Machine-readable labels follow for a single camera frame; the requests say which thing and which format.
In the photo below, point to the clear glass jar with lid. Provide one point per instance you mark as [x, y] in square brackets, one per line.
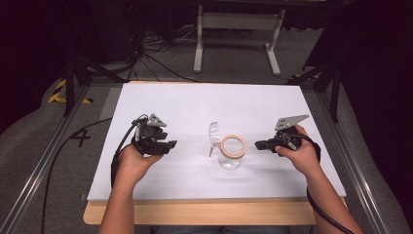
[231, 151]

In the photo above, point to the white table mat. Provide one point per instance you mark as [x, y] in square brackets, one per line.
[211, 104]

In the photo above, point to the person's right hand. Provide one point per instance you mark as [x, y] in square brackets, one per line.
[302, 156]

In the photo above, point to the black metal stand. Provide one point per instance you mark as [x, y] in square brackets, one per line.
[69, 84]
[334, 87]

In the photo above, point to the yellow black floor tape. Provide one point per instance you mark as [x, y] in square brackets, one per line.
[60, 92]

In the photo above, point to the person's left hand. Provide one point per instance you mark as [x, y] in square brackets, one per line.
[136, 162]

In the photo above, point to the aluminium floor rail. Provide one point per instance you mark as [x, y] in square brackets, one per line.
[354, 156]
[39, 169]

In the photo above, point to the white metal table frame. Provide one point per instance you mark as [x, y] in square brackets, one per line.
[238, 21]

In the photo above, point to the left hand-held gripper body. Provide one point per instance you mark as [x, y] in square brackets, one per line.
[152, 131]

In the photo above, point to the wooden table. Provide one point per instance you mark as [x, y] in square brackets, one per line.
[201, 213]

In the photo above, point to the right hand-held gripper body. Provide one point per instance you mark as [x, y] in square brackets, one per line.
[287, 128]

